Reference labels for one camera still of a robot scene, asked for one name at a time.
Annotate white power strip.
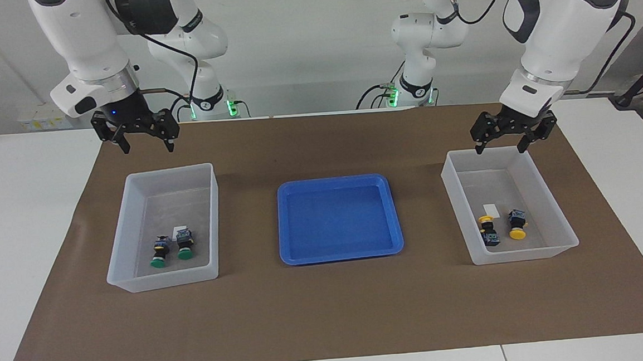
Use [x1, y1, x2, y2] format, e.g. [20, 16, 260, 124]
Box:
[16, 107, 68, 133]

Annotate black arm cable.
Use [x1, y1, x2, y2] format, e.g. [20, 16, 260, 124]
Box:
[445, 0, 641, 104]
[104, 0, 202, 121]

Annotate blue plastic tray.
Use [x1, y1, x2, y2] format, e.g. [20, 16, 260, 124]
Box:
[275, 172, 406, 267]

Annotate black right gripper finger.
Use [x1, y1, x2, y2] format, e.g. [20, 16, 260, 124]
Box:
[153, 110, 181, 153]
[91, 111, 130, 157]

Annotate green push button switch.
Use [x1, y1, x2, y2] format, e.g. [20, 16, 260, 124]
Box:
[175, 227, 196, 261]
[148, 235, 172, 270]

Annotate black base cables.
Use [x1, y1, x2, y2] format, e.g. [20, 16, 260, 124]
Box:
[167, 85, 251, 123]
[352, 57, 407, 111]

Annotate black tripod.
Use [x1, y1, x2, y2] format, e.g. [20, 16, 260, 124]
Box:
[610, 48, 643, 110]

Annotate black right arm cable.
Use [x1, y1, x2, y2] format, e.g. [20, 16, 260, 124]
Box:
[104, 0, 202, 121]

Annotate yellow push button switch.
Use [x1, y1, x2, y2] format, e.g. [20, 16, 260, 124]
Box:
[478, 215, 500, 248]
[506, 208, 528, 241]

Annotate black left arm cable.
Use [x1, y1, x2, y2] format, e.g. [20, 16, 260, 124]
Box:
[445, 0, 641, 104]

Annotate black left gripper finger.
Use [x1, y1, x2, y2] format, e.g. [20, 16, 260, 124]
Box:
[515, 109, 559, 154]
[469, 111, 500, 155]

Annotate brown paper mat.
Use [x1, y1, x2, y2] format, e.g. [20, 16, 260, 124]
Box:
[0, 92, 643, 361]

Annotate translucent white plastic box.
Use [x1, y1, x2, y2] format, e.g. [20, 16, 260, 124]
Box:
[440, 142, 581, 268]
[100, 162, 225, 295]

